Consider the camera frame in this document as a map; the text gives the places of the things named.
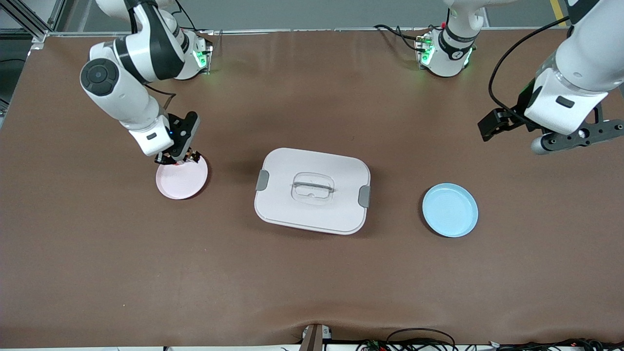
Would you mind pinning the brown table mat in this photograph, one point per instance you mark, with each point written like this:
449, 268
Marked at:
312, 282

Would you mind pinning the white plastic storage box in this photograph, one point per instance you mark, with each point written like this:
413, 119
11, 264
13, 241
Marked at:
312, 214

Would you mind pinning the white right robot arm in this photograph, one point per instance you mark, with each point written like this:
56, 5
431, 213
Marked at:
122, 92

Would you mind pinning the grey box latch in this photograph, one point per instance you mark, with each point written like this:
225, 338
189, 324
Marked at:
262, 180
364, 196

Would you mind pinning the silver table edge rail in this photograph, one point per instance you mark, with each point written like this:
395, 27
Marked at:
292, 30

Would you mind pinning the grey metal edge bracket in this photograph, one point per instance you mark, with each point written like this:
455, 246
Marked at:
312, 339

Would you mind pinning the pink round plate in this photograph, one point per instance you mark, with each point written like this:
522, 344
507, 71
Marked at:
183, 183

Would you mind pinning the aluminium frame post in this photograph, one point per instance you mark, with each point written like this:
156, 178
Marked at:
57, 14

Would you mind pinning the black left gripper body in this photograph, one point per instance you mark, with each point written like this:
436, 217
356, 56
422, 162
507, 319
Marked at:
517, 113

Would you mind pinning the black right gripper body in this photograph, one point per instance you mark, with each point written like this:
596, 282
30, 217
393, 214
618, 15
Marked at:
168, 158

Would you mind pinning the light blue round plate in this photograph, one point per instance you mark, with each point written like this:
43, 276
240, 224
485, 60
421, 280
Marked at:
451, 210

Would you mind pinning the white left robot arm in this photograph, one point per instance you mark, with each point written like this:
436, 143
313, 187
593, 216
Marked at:
585, 58

